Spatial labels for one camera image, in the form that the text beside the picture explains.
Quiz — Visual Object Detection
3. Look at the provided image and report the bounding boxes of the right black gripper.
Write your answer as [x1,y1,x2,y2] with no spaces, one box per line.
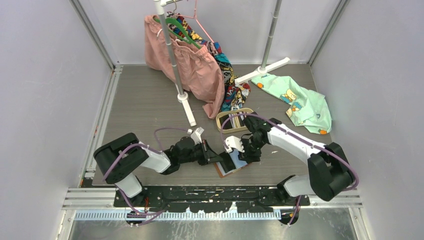
[235,135,266,164]

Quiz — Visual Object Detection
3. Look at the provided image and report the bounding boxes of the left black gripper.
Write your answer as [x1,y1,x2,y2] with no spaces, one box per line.
[179,138,223,165]

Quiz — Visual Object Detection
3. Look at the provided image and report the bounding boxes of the brown leather card holder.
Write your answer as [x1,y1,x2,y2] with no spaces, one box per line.
[214,150,251,178]

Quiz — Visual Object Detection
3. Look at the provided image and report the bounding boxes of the beige oval card tray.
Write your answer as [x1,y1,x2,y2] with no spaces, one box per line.
[215,108,253,134]

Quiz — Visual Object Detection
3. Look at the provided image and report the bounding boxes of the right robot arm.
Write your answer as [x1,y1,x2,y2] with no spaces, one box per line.
[241,113,359,206]

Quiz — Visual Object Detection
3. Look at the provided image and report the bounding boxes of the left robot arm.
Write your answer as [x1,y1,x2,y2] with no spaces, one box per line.
[93,132,227,207]

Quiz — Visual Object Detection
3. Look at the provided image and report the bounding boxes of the striped credit cards stack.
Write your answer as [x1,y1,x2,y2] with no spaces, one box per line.
[218,113,245,130]

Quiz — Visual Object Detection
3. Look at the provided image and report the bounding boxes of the colourful comic print garment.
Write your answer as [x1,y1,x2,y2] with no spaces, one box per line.
[166,11,251,112]

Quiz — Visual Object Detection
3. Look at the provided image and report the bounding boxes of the mint cartoon print cloth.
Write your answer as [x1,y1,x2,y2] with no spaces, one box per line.
[251,74,332,135]

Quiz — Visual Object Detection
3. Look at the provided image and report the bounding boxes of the pink skirt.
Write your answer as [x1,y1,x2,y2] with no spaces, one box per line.
[144,15,225,119]

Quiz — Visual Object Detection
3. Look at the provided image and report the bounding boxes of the green clothes hanger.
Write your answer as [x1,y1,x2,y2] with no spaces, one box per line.
[165,17,202,50]

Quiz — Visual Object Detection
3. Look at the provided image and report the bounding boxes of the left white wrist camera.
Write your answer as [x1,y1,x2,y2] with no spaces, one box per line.
[190,127,204,145]

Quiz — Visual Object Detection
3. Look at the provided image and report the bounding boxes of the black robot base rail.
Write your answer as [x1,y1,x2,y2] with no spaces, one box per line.
[131,185,297,213]

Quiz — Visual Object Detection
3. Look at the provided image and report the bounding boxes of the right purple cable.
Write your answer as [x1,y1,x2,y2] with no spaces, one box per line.
[220,113,360,227]

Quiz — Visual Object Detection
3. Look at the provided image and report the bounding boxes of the purple cable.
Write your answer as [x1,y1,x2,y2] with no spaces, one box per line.
[101,127,194,226]
[220,113,360,227]

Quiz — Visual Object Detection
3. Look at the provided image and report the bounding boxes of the white clothes rack right post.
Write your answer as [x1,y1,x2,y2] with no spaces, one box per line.
[234,0,290,85]

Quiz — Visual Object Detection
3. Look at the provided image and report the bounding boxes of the white clothes rack post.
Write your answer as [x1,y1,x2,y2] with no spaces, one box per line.
[153,0,197,127]
[234,0,290,85]

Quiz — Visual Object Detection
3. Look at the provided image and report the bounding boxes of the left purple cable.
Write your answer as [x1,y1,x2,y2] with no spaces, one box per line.
[101,127,194,226]

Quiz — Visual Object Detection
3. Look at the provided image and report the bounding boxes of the pink wire hanger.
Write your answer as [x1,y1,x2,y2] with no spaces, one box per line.
[179,0,215,43]

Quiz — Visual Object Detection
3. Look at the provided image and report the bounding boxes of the white clothes rack left post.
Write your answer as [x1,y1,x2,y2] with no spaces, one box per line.
[153,0,197,127]

